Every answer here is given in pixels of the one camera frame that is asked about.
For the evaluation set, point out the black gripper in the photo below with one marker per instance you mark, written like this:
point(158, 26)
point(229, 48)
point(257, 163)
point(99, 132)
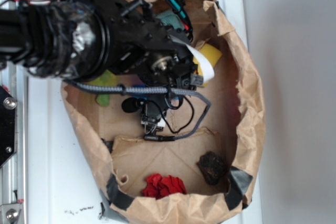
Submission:
point(124, 38)

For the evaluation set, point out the blue rectangular block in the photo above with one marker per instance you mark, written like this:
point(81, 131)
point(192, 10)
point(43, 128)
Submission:
point(139, 87)

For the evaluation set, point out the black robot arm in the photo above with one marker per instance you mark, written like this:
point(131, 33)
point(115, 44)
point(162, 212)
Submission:
point(30, 37)

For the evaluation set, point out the light blue cloth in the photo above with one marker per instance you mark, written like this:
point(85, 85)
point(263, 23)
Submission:
point(168, 17)

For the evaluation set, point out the black foam microphone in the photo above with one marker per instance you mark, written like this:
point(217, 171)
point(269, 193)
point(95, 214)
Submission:
point(130, 105)

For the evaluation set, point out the yellow sponge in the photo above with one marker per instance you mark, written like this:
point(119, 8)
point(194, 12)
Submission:
point(206, 58)

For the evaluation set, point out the brown paper bag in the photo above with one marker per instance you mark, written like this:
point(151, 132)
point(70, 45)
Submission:
point(234, 128)

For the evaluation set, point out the dark brown rock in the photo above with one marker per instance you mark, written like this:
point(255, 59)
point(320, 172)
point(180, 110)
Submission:
point(212, 167)

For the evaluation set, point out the red crumpled cloth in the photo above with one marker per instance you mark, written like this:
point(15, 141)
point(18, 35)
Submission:
point(159, 187)

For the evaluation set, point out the small camera module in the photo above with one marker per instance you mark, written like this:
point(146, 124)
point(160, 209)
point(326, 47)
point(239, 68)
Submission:
point(153, 114)

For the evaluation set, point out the black metal bracket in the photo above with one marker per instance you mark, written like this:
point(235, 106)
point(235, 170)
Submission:
point(8, 126)

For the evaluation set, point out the aluminium frame rail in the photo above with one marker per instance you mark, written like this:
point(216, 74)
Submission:
point(13, 173)

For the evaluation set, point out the silver corner bracket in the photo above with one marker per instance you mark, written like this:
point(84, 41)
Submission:
point(10, 213)

